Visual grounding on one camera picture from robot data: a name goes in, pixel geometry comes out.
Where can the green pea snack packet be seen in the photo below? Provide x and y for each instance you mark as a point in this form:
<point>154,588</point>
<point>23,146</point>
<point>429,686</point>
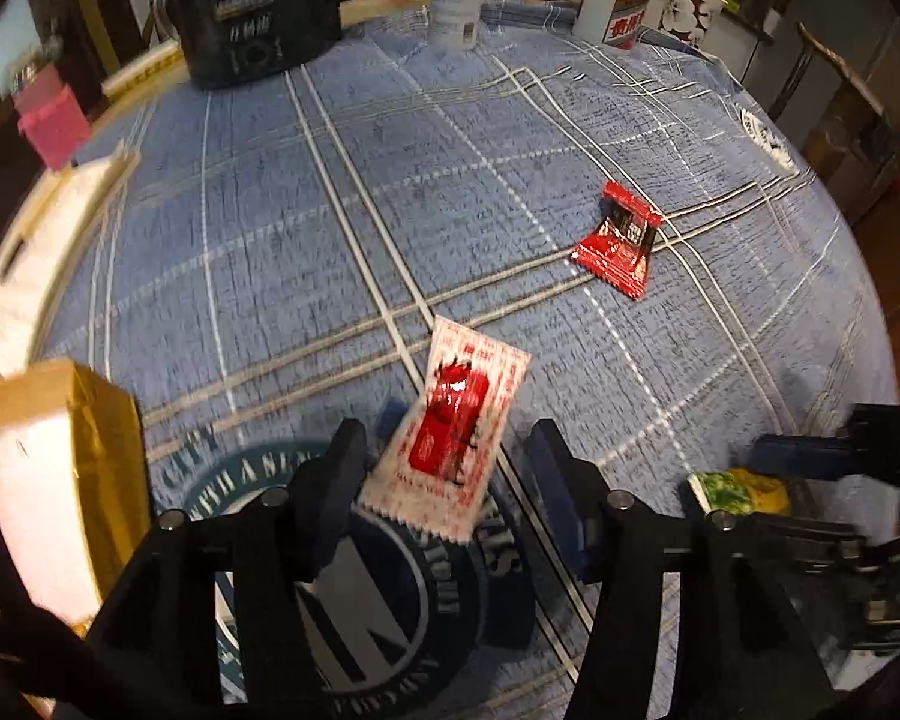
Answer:
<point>735,491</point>

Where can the yellow cardboard box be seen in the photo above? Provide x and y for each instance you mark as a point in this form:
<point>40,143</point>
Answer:
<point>112,450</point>

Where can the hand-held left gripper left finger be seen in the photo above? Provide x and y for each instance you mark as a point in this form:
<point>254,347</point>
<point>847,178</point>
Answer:
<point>337,472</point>

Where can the white and red packet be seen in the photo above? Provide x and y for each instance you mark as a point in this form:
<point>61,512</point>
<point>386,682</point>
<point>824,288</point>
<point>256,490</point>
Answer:
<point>450,420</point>

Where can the pink sleeved bottle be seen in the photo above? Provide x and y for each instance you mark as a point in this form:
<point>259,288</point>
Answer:
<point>52,127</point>

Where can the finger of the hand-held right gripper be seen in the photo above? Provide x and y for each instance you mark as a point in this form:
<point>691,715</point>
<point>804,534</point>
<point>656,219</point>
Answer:
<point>795,456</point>
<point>817,532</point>

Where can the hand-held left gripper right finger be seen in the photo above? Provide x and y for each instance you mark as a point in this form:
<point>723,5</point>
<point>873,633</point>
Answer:
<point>562,499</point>

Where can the black electric kettle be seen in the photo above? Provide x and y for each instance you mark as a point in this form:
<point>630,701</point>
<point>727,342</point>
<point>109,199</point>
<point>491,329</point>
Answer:
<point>262,22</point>

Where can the white patterned paper cup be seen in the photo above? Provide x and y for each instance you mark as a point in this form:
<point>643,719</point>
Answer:
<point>686,11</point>

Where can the small red and black candy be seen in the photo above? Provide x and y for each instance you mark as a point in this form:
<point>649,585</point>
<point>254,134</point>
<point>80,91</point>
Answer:
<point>615,247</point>

